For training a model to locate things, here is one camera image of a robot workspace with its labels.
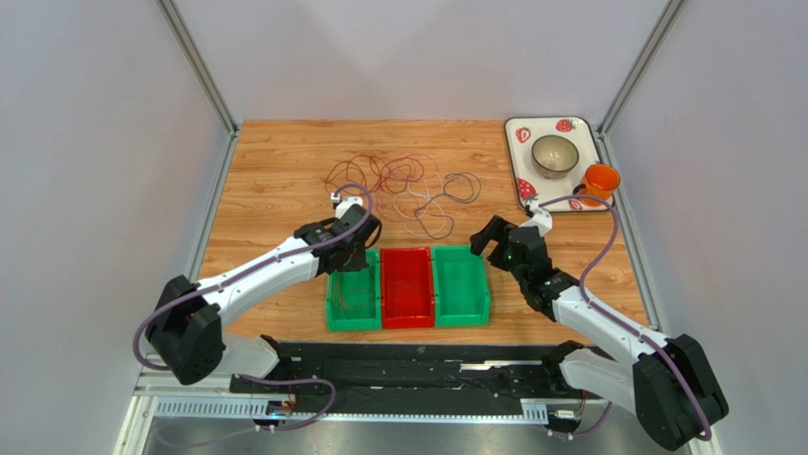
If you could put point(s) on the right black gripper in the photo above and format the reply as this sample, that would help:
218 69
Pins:
499 239

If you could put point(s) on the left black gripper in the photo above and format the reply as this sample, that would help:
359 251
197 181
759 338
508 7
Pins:
358 263

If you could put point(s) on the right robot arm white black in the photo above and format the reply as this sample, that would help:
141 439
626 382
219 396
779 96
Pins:
666 382

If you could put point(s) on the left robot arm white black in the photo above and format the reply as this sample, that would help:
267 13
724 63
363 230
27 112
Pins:
187 326

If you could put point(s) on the left green plastic bin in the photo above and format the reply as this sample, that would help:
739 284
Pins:
353 298

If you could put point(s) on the green plastic bin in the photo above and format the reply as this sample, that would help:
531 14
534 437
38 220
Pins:
353 298
462 296

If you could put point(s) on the red plastic bin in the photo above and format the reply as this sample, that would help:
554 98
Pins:
406 288

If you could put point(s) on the right green plastic bin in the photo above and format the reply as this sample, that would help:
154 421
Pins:
462 296

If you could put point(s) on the grey ceramic bowl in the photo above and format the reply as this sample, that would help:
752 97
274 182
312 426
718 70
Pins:
554 156

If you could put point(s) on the strawberry pattern white tray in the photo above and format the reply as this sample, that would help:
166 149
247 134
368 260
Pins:
521 133

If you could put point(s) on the orange mug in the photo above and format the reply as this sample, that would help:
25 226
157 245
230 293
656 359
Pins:
600 181

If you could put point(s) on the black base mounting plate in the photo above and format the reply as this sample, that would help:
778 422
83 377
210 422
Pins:
424 379

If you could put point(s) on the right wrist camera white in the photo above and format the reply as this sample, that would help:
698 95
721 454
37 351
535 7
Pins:
539 218

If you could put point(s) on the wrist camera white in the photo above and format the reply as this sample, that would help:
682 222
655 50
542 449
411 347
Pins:
539 218
342 204

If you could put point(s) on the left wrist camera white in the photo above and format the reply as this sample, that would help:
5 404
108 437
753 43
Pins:
342 204

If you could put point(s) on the right aluminium frame post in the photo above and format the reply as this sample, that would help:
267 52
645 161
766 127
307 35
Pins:
642 62

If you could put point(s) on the aluminium frame post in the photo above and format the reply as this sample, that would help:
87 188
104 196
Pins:
642 62
186 42

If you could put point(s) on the aluminium rail front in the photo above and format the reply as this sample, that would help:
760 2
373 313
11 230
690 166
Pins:
233 396

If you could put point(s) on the left aluminium frame post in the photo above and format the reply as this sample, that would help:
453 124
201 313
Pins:
186 42

